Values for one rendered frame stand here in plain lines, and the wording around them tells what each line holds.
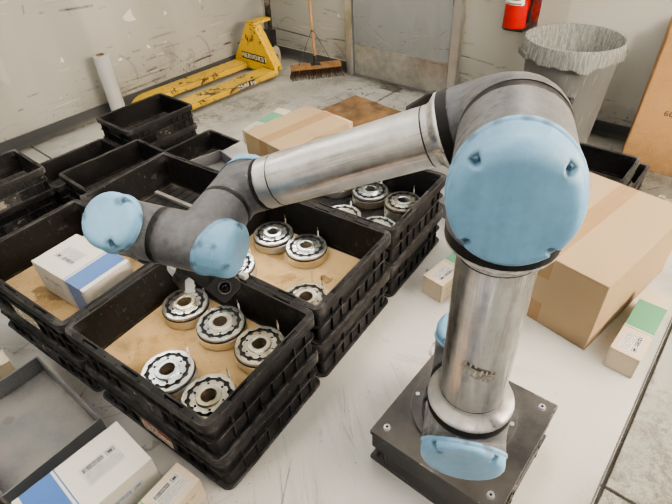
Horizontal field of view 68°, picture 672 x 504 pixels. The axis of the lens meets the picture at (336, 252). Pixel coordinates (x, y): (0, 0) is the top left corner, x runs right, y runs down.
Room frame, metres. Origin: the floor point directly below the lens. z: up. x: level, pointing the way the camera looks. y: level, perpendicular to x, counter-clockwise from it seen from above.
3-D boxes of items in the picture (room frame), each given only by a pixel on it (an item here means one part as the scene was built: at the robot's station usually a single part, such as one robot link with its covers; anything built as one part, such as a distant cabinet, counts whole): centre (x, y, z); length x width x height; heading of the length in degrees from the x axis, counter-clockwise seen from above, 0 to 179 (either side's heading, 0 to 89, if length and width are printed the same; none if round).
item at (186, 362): (0.62, 0.34, 0.86); 0.10 x 0.10 x 0.01
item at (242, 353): (0.67, 0.16, 0.86); 0.10 x 0.10 x 0.01
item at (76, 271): (0.90, 0.59, 0.88); 0.20 x 0.12 x 0.09; 54
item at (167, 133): (2.53, 0.95, 0.37); 0.40 x 0.30 x 0.45; 138
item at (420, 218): (1.16, -0.07, 0.87); 0.40 x 0.30 x 0.11; 53
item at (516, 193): (0.41, -0.17, 1.18); 0.15 x 0.12 x 0.55; 163
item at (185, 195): (1.16, 0.43, 0.87); 0.40 x 0.30 x 0.11; 53
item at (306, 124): (1.66, 0.11, 0.78); 0.30 x 0.22 x 0.16; 131
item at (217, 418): (0.68, 0.29, 0.92); 0.40 x 0.30 x 0.02; 53
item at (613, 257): (0.97, -0.62, 0.80); 0.40 x 0.30 x 0.20; 128
